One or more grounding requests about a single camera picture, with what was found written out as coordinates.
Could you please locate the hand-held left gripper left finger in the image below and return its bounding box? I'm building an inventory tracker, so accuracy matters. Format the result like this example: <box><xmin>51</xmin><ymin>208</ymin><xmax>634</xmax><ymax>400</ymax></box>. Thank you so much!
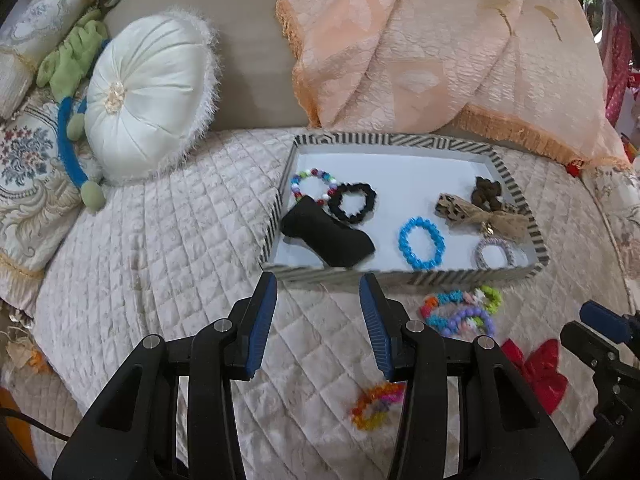
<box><xmin>52</xmin><ymin>271</ymin><xmax>277</xmax><ymax>480</ymax></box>

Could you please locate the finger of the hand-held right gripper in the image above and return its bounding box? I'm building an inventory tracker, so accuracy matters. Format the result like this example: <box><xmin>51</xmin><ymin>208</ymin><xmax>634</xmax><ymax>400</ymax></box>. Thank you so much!
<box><xmin>580</xmin><ymin>300</ymin><xmax>640</xmax><ymax>344</ymax></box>
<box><xmin>560</xmin><ymin>320</ymin><xmax>626</xmax><ymax>378</ymax></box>

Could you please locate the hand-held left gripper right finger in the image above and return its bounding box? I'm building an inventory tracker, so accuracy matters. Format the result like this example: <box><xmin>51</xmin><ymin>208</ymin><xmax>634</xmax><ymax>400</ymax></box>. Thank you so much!
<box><xmin>360</xmin><ymin>273</ymin><xmax>581</xmax><ymax>480</ymax></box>

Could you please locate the blue spiky bracelet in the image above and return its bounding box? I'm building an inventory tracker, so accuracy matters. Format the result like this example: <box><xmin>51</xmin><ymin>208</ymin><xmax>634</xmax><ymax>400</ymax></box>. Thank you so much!
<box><xmin>398</xmin><ymin>216</ymin><xmax>446</xmax><ymax>269</ymax></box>

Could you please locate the orange multicolour spiky bracelet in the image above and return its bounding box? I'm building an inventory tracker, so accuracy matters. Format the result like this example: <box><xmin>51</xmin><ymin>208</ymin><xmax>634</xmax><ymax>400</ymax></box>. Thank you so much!
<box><xmin>350</xmin><ymin>381</ymin><xmax>407</xmax><ymax>431</ymax></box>

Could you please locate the black fabric pouch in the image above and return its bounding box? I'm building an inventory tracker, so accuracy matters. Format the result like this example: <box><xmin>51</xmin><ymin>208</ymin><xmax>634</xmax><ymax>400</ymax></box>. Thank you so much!
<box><xmin>280</xmin><ymin>197</ymin><xmax>376</xmax><ymax>267</ymax></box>

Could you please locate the lilac coil bracelet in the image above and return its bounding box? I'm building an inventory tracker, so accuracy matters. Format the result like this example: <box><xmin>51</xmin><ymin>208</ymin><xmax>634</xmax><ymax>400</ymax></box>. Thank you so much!
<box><xmin>474</xmin><ymin>237</ymin><xmax>516</xmax><ymax>270</ymax></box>

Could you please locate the leopard print bow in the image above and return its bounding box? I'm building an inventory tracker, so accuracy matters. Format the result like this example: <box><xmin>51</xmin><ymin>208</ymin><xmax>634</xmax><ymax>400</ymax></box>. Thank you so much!
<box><xmin>436</xmin><ymin>192</ymin><xmax>530</xmax><ymax>241</ymax></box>

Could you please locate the black bead bracelet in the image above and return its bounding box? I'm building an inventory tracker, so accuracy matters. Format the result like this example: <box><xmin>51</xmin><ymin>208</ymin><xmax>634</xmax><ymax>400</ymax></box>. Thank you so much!
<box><xmin>327</xmin><ymin>181</ymin><xmax>380</xmax><ymax>224</ymax></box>

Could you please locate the striped rectangular tray box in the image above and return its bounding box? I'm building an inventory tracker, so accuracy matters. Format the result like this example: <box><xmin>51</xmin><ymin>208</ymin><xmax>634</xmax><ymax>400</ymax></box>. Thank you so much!
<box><xmin>260</xmin><ymin>131</ymin><xmax>551</xmax><ymax>288</ymax></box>

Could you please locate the multicolour round bead bracelet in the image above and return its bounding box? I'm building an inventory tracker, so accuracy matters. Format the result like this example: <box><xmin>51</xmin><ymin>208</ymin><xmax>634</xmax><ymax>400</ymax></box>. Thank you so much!
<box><xmin>290</xmin><ymin>167</ymin><xmax>337</xmax><ymax>207</ymax></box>

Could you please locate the brown scrunchie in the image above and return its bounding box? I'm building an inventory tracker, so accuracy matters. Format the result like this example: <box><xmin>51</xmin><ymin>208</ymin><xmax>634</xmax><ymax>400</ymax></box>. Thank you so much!
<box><xmin>472</xmin><ymin>176</ymin><xmax>507</xmax><ymax>211</ymax></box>

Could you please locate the red bow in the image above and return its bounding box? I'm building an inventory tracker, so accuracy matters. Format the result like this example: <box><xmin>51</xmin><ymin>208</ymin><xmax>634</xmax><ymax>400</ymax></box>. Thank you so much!
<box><xmin>500</xmin><ymin>338</ymin><xmax>569</xmax><ymax>415</ymax></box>

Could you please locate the floral cream cushion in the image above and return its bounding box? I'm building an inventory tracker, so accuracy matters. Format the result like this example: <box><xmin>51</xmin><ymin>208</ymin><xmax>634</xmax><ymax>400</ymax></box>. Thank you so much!
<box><xmin>582</xmin><ymin>160</ymin><xmax>640</xmax><ymax>278</ymax></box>

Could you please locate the cream quilted bedspread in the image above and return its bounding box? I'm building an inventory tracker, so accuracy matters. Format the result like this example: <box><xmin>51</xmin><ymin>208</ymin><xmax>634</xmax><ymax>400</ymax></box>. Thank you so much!
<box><xmin>0</xmin><ymin>127</ymin><xmax>640</xmax><ymax>480</ymax></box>

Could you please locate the red patterned fabric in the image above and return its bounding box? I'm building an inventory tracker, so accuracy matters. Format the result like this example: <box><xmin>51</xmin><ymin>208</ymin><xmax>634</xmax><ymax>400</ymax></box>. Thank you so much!
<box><xmin>597</xmin><ymin>5</ymin><xmax>640</xmax><ymax>128</ymax></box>

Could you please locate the round white satin cushion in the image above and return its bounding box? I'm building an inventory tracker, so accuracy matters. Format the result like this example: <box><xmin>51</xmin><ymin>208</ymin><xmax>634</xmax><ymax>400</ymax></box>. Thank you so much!
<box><xmin>85</xmin><ymin>6</ymin><xmax>221</xmax><ymax>186</ymax></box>

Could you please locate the floral embroidered pillow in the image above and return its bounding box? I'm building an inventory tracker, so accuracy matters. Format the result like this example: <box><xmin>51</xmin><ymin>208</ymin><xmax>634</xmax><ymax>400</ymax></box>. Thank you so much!
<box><xmin>0</xmin><ymin>89</ymin><xmax>97</xmax><ymax>281</ymax></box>

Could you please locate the peach fringed blanket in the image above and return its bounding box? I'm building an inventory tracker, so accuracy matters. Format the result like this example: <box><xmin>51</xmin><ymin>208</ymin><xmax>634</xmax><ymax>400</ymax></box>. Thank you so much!
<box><xmin>276</xmin><ymin>0</ymin><xmax>633</xmax><ymax>171</ymax></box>

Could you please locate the beige sofa backrest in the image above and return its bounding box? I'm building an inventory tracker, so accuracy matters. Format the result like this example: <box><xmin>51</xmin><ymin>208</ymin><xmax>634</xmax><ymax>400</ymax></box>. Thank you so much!
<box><xmin>102</xmin><ymin>0</ymin><xmax>321</xmax><ymax>133</ymax></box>

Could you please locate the green plush toy blue band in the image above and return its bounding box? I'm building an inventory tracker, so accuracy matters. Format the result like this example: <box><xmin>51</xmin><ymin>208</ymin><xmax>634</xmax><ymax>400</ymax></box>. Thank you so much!
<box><xmin>36</xmin><ymin>10</ymin><xmax>110</xmax><ymax>211</ymax></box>

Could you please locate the cream bolster pillow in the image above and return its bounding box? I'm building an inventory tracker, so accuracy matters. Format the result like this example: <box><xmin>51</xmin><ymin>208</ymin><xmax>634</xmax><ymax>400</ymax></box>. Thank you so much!
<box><xmin>0</xmin><ymin>0</ymin><xmax>110</xmax><ymax>117</ymax></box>

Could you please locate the pile of colourful bead bracelets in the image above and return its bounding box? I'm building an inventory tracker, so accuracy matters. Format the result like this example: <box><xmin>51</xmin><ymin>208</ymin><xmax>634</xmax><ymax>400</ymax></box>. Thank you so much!
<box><xmin>420</xmin><ymin>285</ymin><xmax>503</xmax><ymax>333</ymax></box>

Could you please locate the black cable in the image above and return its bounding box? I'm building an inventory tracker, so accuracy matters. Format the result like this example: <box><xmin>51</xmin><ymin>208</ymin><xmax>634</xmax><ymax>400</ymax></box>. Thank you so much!
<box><xmin>0</xmin><ymin>407</ymin><xmax>71</xmax><ymax>442</ymax></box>

